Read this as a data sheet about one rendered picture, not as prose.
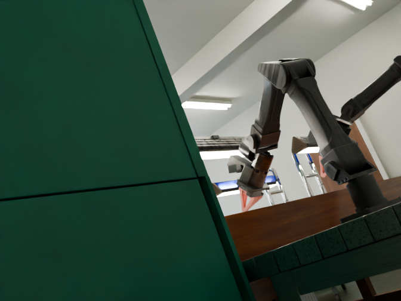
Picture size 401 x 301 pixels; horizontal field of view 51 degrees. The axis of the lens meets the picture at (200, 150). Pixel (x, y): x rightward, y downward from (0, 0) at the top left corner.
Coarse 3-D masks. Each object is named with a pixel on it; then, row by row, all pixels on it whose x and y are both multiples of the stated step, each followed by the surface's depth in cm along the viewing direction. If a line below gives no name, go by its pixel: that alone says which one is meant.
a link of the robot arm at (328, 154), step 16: (288, 64) 102; (304, 64) 103; (304, 80) 101; (304, 96) 99; (320, 96) 100; (304, 112) 101; (320, 112) 98; (320, 128) 97; (336, 128) 96; (320, 144) 97; (336, 144) 94; (352, 144) 95; (320, 160) 98; (336, 160) 93; (352, 160) 92
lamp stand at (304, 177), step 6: (294, 156) 220; (306, 156) 232; (312, 162) 230; (300, 168) 218; (312, 168) 230; (300, 174) 218; (306, 174) 220; (312, 174) 224; (318, 174) 229; (306, 180) 217; (318, 180) 228; (306, 186) 216; (324, 186) 227; (312, 192) 215; (324, 192) 226
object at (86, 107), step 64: (0, 0) 65; (64, 0) 75; (128, 0) 89; (0, 64) 60; (64, 64) 69; (128, 64) 80; (0, 128) 56; (64, 128) 63; (128, 128) 72; (0, 192) 52; (64, 192) 58
